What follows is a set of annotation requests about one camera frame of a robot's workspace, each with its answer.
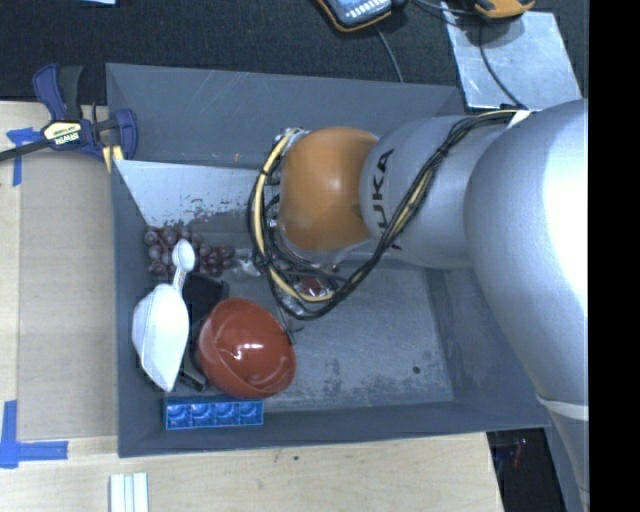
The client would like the pale wood flat board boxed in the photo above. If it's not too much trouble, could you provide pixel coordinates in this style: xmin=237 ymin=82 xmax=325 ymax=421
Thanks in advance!
xmin=16 ymin=148 xmax=120 ymax=442

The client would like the black flat box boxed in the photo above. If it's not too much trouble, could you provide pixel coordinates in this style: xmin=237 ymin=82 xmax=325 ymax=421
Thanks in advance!
xmin=178 ymin=273 xmax=231 ymax=392

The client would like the grey metal bin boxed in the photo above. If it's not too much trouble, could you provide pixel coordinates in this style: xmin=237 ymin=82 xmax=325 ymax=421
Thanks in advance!
xmin=104 ymin=62 xmax=552 ymax=459

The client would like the white plastic scoop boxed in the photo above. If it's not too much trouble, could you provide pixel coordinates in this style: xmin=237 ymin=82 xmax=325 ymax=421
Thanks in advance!
xmin=130 ymin=238 xmax=197 ymax=394

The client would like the blue toy building block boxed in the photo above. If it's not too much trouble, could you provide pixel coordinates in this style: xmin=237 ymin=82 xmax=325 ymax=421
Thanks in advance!
xmin=164 ymin=399 xmax=265 ymax=432

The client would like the red plastic bowl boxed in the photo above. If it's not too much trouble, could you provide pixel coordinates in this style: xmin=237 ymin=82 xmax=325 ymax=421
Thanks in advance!
xmin=196 ymin=297 xmax=298 ymax=400

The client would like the purple toy grape bunch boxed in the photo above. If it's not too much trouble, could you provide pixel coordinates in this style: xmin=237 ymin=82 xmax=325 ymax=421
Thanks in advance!
xmin=143 ymin=223 xmax=237 ymax=278

